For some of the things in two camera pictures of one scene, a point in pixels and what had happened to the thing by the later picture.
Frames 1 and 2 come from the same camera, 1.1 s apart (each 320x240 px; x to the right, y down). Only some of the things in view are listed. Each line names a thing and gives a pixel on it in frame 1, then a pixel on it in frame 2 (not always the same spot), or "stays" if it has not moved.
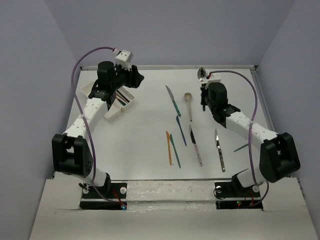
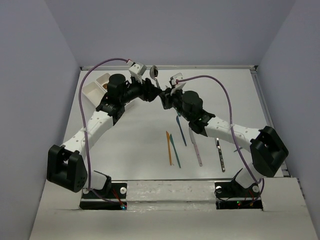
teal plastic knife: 171,140 stays
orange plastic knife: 168,136 stays
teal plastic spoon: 241,147 stays
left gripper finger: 136,78 → 151,92
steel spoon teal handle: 202,74 → 153,73
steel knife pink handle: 193,139 stays
